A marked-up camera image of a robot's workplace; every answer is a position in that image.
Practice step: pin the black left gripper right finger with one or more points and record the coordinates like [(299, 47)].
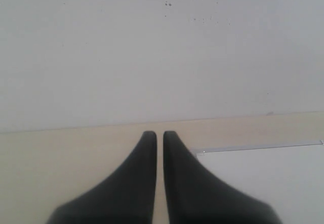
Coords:
[(195, 195)]

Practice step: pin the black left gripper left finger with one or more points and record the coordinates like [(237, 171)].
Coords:
[(126, 196)]

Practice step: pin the white whiteboard with aluminium frame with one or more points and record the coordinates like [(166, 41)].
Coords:
[(288, 176)]

